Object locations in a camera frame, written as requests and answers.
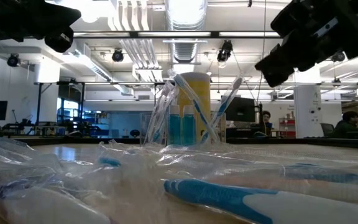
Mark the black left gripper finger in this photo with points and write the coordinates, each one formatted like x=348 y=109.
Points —
x=61 y=15

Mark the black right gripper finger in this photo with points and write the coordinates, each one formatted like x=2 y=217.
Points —
x=275 y=70

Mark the small teal mouthwash bottle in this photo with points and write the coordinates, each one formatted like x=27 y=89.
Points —
x=174 y=127
x=188 y=127

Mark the black ceiling spotlight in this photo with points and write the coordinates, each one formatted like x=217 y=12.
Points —
x=225 y=49
x=117 y=56
x=13 y=60
x=338 y=56

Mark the white round column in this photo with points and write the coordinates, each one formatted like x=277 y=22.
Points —
x=306 y=105

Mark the person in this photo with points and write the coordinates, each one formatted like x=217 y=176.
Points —
x=266 y=119
x=348 y=126

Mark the red shelf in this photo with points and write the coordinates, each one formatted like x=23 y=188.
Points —
x=287 y=133

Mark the yellow canister white lid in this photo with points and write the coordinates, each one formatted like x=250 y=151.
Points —
x=202 y=90

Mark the grey office chair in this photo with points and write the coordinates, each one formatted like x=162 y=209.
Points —
x=327 y=130

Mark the clear acrylic organizer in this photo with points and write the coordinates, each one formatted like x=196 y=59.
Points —
x=222 y=130

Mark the black aluminium table frame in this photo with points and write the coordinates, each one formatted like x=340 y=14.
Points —
x=291 y=142

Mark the black background workstation frame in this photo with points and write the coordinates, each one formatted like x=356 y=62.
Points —
x=38 y=105

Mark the silver ribbed air duct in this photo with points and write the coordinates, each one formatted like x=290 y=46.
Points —
x=185 y=49

